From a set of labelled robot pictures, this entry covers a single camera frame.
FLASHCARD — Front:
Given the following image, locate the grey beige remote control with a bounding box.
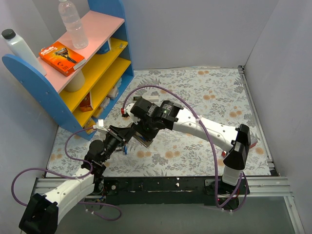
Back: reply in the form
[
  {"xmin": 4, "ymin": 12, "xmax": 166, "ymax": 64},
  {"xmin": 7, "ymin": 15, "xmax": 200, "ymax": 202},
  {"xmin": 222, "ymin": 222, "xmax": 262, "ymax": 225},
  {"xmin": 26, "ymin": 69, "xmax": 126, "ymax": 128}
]
[{"xmin": 127, "ymin": 124, "xmax": 154, "ymax": 148}]

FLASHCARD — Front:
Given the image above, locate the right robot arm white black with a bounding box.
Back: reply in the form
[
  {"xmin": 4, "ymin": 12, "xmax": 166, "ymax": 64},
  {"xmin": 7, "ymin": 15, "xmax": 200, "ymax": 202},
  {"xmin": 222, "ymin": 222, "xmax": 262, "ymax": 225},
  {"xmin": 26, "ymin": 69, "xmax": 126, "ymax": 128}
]
[{"xmin": 124, "ymin": 98, "xmax": 251, "ymax": 194}]

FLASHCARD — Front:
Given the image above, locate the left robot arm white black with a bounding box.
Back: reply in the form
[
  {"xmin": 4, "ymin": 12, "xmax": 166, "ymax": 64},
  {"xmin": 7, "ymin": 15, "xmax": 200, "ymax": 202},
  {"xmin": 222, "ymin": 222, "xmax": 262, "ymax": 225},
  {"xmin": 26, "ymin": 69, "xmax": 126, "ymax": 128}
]
[{"xmin": 19, "ymin": 126, "xmax": 136, "ymax": 234}]

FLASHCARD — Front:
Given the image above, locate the pile of blue batteries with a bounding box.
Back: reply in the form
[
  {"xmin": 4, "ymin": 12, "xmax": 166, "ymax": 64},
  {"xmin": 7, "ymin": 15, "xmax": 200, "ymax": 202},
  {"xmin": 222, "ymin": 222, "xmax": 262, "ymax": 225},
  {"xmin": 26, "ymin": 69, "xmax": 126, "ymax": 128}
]
[{"xmin": 115, "ymin": 144, "xmax": 128, "ymax": 155}]

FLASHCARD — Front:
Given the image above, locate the white slim remote black end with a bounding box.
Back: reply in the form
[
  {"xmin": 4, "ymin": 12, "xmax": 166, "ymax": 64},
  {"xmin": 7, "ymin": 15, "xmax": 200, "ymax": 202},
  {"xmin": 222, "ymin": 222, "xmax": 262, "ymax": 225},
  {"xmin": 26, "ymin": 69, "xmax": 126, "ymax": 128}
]
[{"xmin": 133, "ymin": 95, "xmax": 159, "ymax": 102}]

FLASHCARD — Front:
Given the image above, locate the yellow sponge pack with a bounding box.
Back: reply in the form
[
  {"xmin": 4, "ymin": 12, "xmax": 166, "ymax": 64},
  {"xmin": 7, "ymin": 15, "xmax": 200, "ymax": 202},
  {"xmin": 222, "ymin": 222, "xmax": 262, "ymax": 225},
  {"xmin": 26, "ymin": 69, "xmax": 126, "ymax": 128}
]
[{"xmin": 92, "ymin": 106, "xmax": 104, "ymax": 118}]

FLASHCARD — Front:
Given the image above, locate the orange box on shelf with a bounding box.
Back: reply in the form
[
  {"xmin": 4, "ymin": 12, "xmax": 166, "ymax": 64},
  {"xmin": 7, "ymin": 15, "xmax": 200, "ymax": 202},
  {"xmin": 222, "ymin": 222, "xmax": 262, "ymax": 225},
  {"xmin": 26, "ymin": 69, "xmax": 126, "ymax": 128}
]
[{"xmin": 79, "ymin": 92, "xmax": 94, "ymax": 112}]

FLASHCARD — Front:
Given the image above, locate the blue pink yellow shelf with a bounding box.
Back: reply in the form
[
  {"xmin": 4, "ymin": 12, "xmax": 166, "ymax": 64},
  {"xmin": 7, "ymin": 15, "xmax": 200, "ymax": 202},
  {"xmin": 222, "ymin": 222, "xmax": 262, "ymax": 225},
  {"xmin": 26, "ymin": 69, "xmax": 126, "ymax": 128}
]
[{"xmin": 2, "ymin": 0, "xmax": 134, "ymax": 140}]

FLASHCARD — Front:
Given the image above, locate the beige cylinder container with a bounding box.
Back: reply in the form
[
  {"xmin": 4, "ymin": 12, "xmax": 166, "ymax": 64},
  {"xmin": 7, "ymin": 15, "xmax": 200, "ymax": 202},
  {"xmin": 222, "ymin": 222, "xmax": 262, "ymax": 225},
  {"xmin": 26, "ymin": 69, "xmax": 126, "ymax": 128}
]
[{"xmin": 64, "ymin": 70, "xmax": 85, "ymax": 92}]

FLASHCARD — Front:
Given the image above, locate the red silver battery box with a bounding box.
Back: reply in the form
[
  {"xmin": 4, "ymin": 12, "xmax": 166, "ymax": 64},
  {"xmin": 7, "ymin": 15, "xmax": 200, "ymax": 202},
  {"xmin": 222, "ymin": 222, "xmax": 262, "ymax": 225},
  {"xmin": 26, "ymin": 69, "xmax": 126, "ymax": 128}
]
[{"xmin": 221, "ymin": 137, "xmax": 258, "ymax": 158}]

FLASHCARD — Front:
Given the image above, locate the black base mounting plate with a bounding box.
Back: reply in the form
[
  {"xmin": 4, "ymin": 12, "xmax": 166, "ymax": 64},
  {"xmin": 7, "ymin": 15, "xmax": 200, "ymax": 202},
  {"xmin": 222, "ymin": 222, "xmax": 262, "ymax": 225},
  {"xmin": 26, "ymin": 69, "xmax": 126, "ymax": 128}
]
[{"xmin": 102, "ymin": 176, "xmax": 251, "ymax": 207}]

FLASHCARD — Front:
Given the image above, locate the orange Gillette razor box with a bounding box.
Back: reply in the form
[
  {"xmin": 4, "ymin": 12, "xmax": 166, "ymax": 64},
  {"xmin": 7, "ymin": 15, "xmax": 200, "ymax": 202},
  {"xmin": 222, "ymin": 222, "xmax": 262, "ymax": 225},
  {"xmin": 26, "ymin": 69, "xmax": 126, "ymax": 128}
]
[{"xmin": 39, "ymin": 41, "xmax": 86, "ymax": 77}]

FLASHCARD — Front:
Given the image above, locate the clear plastic water bottle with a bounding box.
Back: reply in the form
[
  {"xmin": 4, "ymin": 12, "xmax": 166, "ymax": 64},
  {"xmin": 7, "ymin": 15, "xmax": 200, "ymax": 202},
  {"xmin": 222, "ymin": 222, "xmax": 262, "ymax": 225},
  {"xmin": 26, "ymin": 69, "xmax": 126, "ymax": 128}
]
[{"xmin": 58, "ymin": 0, "xmax": 89, "ymax": 49}]

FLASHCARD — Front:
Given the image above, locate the white bottle black cap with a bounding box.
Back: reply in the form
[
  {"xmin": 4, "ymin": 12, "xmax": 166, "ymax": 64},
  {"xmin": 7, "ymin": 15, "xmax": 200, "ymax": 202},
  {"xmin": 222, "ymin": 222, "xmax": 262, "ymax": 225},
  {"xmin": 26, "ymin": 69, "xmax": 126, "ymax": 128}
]
[{"xmin": 1, "ymin": 29, "xmax": 47, "ymax": 76}]

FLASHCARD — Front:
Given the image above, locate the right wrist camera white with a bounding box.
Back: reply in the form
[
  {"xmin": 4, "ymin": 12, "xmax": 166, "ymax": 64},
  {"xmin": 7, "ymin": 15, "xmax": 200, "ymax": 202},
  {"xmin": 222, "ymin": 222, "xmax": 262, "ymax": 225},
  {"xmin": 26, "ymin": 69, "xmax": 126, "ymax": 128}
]
[{"xmin": 121, "ymin": 103, "xmax": 140, "ymax": 124}]

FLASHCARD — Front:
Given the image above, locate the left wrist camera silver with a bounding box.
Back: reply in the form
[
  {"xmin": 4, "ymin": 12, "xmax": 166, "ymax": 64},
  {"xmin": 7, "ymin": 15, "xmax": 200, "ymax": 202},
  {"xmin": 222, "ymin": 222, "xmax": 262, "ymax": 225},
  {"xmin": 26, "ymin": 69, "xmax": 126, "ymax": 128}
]
[{"xmin": 92, "ymin": 119, "xmax": 107, "ymax": 132}]

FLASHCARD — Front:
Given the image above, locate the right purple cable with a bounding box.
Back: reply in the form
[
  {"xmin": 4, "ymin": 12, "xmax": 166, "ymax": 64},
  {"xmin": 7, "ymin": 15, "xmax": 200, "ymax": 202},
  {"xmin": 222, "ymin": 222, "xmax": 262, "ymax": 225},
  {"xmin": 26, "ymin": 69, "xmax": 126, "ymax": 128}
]
[{"xmin": 123, "ymin": 85, "xmax": 249, "ymax": 213}]

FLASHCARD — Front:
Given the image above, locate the purple cable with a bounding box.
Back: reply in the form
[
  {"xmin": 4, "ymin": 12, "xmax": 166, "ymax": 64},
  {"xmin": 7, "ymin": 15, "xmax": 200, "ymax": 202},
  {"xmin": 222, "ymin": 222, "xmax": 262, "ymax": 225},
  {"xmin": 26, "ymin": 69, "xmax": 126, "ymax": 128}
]
[
  {"xmin": 11, "ymin": 128, "xmax": 122, "ymax": 221},
  {"xmin": 123, "ymin": 85, "xmax": 249, "ymax": 213}
]

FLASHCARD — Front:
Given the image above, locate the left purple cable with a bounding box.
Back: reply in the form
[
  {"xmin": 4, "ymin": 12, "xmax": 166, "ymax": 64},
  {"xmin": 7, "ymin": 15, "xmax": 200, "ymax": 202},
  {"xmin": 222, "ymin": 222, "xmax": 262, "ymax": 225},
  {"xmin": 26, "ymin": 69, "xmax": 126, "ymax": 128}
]
[{"xmin": 11, "ymin": 128, "xmax": 122, "ymax": 221}]

